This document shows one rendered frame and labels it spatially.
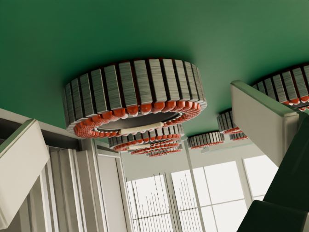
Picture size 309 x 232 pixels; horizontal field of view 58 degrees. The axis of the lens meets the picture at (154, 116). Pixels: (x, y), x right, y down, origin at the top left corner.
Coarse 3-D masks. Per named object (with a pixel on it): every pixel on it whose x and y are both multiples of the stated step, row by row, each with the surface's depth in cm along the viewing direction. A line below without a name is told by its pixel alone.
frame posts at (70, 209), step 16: (48, 160) 34; (64, 160) 42; (48, 176) 33; (64, 176) 42; (32, 192) 32; (48, 192) 33; (64, 192) 42; (80, 192) 43; (32, 208) 32; (48, 208) 32; (64, 208) 41; (80, 208) 42; (32, 224) 31; (48, 224) 31; (64, 224) 40; (80, 224) 41
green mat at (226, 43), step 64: (0, 0) 11; (64, 0) 11; (128, 0) 12; (192, 0) 13; (256, 0) 14; (0, 64) 16; (64, 64) 17; (256, 64) 25; (64, 128) 37; (192, 128) 65
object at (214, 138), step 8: (192, 136) 82; (200, 136) 80; (208, 136) 79; (216, 136) 80; (232, 136) 83; (240, 136) 80; (192, 144) 81; (200, 144) 80; (208, 144) 79; (216, 144) 86; (152, 152) 80; (160, 152) 80; (168, 152) 80; (176, 152) 88
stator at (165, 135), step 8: (168, 128) 37; (176, 128) 38; (120, 136) 37; (128, 136) 36; (136, 136) 36; (144, 136) 36; (152, 136) 36; (160, 136) 37; (168, 136) 37; (176, 136) 39; (112, 144) 38; (120, 144) 38; (128, 144) 37; (136, 144) 37; (144, 144) 45; (152, 144) 45; (160, 144) 45
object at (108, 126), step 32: (128, 64) 18; (160, 64) 18; (192, 64) 20; (64, 96) 20; (96, 96) 18; (128, 96) 17; (160, 96) 17; (192, 96) 19; (96, 128) 21; (128, 128) 25; (160, 128) 27
